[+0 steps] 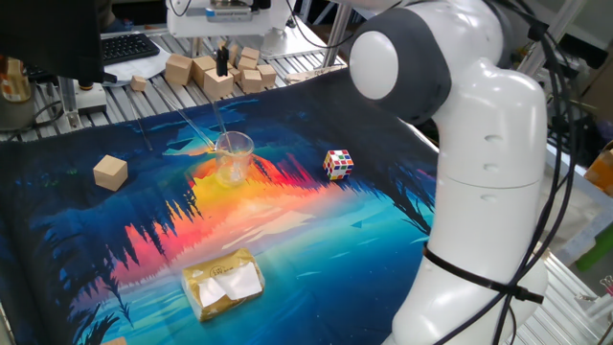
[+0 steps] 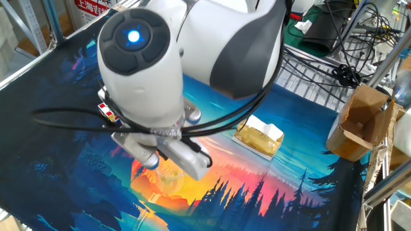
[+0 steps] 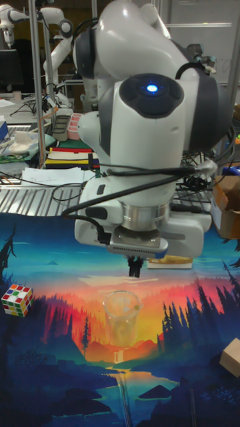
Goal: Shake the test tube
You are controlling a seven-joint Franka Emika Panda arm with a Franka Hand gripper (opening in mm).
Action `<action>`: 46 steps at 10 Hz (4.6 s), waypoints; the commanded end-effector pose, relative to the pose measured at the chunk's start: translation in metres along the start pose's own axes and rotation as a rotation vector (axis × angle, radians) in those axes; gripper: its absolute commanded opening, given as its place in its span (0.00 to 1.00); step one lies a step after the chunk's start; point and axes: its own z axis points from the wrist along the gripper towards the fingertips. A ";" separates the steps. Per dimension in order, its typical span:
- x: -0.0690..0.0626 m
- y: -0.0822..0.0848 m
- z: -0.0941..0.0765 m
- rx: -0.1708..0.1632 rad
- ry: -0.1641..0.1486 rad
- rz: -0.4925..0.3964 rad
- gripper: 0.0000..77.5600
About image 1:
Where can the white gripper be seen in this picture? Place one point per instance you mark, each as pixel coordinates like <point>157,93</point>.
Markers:
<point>191,26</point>

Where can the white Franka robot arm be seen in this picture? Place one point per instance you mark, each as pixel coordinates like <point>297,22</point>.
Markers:
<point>479,191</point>

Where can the clear glass rod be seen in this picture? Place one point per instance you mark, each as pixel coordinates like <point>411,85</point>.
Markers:
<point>184,116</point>
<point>139,126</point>

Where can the white stand base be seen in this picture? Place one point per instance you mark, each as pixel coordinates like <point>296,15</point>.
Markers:
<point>297,45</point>

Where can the white paper sheet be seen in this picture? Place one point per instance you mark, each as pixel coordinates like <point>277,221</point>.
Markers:
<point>143,69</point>

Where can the small wooden cube block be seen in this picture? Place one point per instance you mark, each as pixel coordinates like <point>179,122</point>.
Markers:
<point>138,84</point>

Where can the black keyboard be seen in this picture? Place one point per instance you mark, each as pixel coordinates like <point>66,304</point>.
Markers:
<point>127,48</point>

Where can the clear glass beaker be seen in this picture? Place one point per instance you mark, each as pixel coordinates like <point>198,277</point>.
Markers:
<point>234,167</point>

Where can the metal clamp stand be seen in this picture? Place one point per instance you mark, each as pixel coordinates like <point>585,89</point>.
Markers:
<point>91,98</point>

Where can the Rubik's cube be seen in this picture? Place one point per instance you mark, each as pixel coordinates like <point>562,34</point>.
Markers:
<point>338,165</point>

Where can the black monitor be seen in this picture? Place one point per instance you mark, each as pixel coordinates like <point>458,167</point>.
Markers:
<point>48,38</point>

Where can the brown labelled bottle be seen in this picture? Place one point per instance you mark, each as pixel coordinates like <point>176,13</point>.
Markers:
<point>14,81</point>

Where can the grey round container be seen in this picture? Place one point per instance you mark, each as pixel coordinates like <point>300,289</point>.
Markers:
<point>16,115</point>

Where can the colourful sunset landscape cloth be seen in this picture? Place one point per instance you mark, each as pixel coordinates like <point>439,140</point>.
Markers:
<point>311,263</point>

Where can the gold tissue pack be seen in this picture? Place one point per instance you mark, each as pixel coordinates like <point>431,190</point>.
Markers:
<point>220,287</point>

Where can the orange box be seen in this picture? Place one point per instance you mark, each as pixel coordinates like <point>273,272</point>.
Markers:
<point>601,172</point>

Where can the green object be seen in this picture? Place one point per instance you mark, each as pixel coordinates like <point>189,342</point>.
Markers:
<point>598,251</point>

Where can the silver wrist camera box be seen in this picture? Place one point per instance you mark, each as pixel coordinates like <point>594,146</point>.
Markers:
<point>230,12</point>

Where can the aluminium frame bar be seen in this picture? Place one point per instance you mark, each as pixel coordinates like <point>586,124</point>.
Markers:
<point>335,38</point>

